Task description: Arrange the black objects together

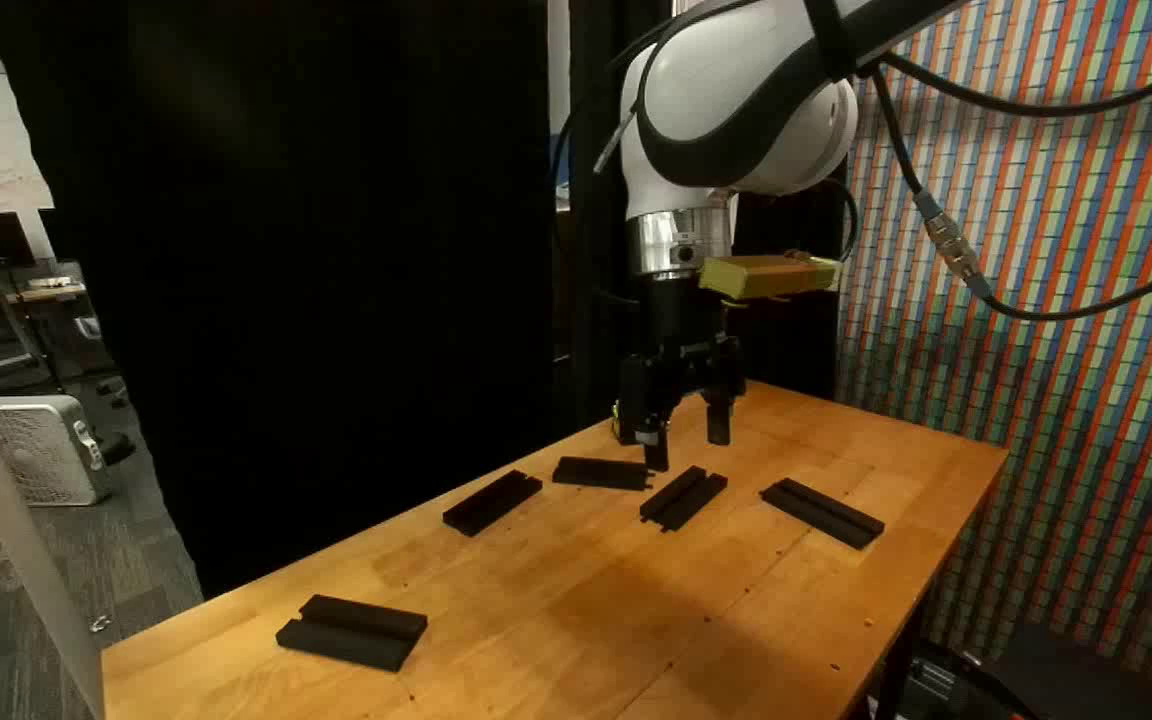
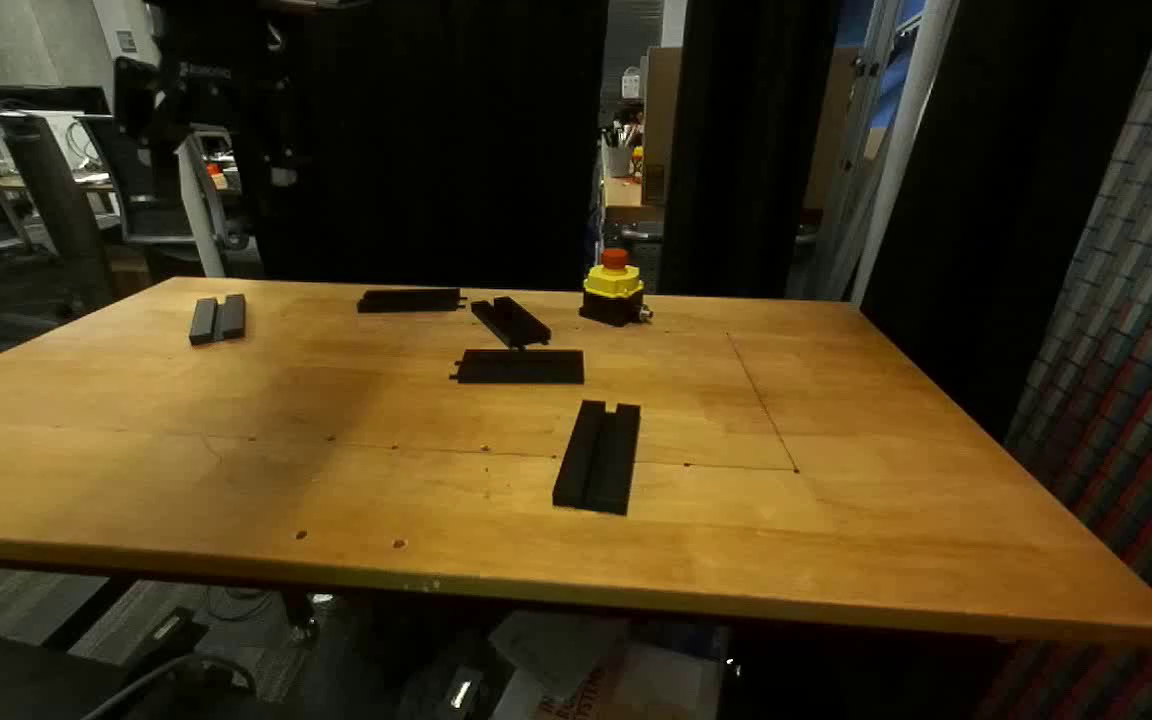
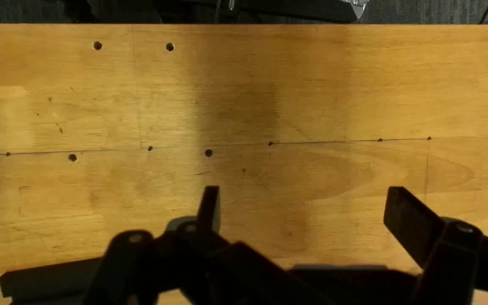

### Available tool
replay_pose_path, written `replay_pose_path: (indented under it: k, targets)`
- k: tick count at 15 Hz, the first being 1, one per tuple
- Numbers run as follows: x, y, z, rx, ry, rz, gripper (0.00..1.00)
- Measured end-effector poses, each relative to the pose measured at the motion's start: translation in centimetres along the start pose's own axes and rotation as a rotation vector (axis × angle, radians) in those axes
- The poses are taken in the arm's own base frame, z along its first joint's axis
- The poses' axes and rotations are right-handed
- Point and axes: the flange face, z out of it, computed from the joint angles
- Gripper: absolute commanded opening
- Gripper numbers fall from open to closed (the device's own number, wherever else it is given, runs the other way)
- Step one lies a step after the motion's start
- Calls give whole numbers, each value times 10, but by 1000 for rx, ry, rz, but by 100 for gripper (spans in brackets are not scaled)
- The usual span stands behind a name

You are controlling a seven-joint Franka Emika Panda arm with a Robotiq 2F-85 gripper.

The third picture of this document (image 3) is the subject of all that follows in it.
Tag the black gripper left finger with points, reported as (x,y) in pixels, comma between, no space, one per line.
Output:
(189,256)

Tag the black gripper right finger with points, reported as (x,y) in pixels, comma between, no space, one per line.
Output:
(452,252)

